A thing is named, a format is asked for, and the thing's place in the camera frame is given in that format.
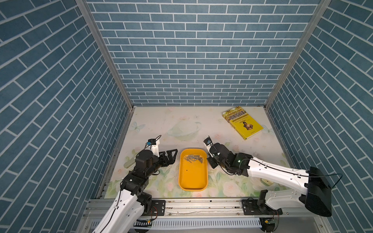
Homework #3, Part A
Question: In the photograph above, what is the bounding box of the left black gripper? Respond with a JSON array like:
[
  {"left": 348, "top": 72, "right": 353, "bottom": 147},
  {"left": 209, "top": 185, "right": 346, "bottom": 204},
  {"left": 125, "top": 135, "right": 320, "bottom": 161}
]
[{"left": 144, "top": 149, "right": 177, "bottom": 178}]

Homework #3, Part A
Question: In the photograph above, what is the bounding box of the pile of silver screws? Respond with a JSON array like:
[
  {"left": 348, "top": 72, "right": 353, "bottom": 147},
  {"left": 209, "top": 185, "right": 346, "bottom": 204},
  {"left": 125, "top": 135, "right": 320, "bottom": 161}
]
[{"left": 184, "top": 154, "right": 204, "bottom": 164}]

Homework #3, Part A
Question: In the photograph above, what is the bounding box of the yellow plastic storage tray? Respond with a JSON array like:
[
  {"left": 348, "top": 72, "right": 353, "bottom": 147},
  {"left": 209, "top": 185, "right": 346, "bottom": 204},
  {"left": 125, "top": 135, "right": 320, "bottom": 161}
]
[{"left": 178, "top": 149, "right": 208, "bottom": 191}]

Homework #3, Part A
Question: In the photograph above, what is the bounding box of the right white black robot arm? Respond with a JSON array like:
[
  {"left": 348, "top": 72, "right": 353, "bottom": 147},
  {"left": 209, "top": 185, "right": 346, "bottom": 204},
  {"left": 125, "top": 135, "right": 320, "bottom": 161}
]
[{"left": 204, "top": 138, "right": 334, "bottom": 217}]

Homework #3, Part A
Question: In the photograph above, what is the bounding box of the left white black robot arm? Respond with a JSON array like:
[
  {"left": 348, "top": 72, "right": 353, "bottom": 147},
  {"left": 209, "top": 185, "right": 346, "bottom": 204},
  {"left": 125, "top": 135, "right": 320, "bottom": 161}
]
[{"left": 93, "top": 149, "right": 178, "bottom": 233}]

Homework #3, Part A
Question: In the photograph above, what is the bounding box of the yellow paperback book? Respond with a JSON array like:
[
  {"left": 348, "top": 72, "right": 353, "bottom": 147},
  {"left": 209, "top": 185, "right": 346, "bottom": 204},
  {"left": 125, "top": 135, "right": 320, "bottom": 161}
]
[{"left": 222, "top": 106, "right": 263, "bottom": 140}]

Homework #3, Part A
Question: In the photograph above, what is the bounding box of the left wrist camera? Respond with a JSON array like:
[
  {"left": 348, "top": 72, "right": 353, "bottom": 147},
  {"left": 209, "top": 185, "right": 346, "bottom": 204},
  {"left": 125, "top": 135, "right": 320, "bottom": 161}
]
[{"left": 147, "top": 139, "right": 159, "bottom": 157}]

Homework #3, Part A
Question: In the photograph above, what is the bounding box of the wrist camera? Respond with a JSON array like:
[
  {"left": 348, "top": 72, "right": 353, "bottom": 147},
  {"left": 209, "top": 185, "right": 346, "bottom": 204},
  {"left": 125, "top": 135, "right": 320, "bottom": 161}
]
[
  {"left": 147, "top": 139, "right": 159, "bottom": 157},
  {"left": 203, "top": 136, "right": 214, "bottom": 157}
]

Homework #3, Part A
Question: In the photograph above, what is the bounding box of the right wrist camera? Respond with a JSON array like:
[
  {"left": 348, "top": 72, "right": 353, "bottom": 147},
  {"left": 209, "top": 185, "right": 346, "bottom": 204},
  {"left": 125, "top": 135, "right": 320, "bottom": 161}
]
[{"left": 203, "top": 136, "right": 214, "bottom": 157}]

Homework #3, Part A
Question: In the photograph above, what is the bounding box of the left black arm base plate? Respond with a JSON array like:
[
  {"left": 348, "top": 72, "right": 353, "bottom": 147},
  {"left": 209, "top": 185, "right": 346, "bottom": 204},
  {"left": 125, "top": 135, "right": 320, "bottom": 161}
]
[{"left": 142, "top": 200, "right": 166, "bottom": 217}]

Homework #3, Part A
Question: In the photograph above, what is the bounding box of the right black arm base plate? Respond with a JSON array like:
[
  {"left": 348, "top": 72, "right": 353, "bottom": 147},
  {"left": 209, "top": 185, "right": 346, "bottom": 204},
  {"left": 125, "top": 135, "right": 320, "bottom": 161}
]
[{"left": 241, "top": 198, "right": 283, "bottom": 216}]

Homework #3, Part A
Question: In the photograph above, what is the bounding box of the white slotted cable duct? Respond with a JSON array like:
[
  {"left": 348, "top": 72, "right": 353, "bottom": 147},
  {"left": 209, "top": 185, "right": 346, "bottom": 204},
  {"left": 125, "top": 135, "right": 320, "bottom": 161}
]
[{"left": 90, "top": 218, "right": 263, "bottom": 230}]

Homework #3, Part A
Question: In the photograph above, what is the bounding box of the aluminium mounting rail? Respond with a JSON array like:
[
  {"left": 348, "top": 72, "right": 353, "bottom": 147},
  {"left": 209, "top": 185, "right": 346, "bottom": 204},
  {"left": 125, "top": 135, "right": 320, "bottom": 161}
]
[{"left": 81, "top": 196, "right": 321, "bottom": 219}]

